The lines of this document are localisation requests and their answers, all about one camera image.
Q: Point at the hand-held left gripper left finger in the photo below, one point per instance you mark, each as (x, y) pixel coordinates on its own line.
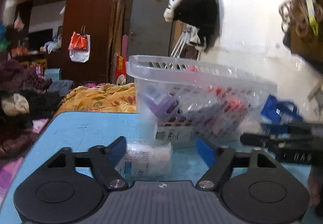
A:
(117, 149)

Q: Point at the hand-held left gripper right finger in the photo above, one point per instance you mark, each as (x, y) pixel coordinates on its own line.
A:
(205, 150)

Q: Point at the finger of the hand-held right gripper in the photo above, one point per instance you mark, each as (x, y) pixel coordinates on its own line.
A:
(290, 128)
(257, 139)

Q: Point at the white plastic box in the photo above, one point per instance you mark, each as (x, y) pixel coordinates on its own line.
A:
(149, 158)

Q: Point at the clear plastic basket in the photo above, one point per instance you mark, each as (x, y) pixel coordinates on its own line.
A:
(156, 82)

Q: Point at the person's right forearm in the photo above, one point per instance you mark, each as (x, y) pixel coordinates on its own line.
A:
(316, 188)

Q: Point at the blue tote bag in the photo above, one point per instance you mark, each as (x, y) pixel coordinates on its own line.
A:
(277, 110)

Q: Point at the white printed box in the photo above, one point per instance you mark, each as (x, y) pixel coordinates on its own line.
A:
(174, 135)

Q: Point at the red and white packet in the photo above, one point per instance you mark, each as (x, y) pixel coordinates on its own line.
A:
(227, 102)

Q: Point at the yellow patterned blanket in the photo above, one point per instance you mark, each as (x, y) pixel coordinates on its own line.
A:
(101, 100)

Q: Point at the purple box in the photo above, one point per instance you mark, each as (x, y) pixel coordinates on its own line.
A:
(161, 110)

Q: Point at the red printed bag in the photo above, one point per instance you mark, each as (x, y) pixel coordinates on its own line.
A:
(121, 70)

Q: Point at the grey cloth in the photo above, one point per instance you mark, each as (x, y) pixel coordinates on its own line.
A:
(61, 87)

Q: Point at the teal box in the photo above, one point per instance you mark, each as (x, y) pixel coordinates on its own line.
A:
(52, 75)

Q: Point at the orange and white plastic bag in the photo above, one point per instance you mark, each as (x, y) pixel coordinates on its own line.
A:
(79, 54)

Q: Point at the pink board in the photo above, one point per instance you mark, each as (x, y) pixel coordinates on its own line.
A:
(125, 47)

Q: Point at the white metal rods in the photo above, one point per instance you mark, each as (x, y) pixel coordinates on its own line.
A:
(179, 44)

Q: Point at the leaning wooden boards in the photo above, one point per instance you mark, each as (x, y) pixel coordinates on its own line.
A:
(116, 37)

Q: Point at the pink bedsheet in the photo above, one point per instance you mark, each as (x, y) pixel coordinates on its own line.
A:
(7, 176)

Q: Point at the pile of dark clothes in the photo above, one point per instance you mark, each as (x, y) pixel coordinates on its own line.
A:
(15, 75)

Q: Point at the grey door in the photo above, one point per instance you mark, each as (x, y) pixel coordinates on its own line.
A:
(146, 24)

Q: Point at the black television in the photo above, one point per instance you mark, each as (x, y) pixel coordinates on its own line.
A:
(40, 38)

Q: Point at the dark wooden wardrobe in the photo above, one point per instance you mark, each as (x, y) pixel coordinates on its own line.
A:
(96, 12)

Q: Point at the small pink plastic bag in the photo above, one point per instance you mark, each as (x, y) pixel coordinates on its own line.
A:
(19, 23)

